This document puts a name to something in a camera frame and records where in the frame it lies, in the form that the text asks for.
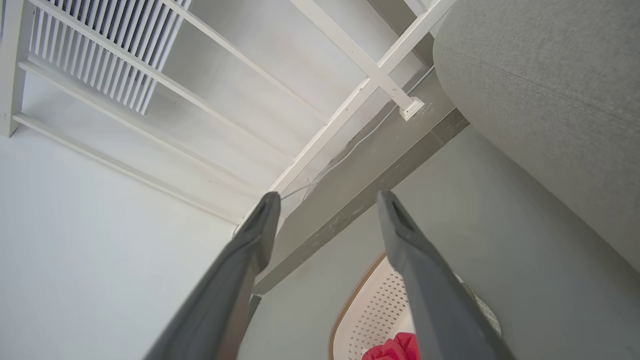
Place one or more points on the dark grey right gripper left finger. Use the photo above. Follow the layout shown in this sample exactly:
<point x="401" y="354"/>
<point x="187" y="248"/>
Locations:
<point x="225" y="300"/>

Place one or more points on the grey fabric sofa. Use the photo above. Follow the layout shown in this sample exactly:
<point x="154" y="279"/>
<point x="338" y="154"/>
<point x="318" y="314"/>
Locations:
<point x="550" y="100"/>

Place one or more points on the cream perforated laundry basket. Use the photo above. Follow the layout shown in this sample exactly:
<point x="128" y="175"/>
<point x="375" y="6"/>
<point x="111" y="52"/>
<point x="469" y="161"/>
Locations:
<point x="375" y="310"/>

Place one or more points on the white metal frame rack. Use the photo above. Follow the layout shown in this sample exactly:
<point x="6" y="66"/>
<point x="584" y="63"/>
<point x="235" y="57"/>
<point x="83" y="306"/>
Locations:
<point x="376" y="76"/>

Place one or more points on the white louvred vent panel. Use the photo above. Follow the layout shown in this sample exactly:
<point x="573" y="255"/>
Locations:
<point x="110" y="45"/>

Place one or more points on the red garment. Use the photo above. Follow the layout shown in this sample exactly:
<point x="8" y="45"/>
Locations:
<point x="395" y="349"/>

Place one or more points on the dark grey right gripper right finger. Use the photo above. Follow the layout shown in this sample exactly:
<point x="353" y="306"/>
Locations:
<point x="430" y="300"/>

